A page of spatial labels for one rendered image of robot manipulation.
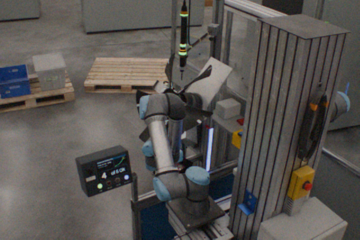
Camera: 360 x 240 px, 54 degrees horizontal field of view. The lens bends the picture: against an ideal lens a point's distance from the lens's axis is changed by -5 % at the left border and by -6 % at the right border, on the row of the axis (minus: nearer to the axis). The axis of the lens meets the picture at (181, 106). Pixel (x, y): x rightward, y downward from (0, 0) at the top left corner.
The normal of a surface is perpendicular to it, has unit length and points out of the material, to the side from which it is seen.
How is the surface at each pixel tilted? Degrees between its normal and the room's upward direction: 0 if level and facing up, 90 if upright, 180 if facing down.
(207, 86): 50
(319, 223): 0
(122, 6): 90
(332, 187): 90
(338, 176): 90
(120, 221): 0
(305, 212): 0
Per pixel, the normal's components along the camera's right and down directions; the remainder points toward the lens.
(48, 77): 0.41, 0.53
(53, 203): 0.04, -0.88
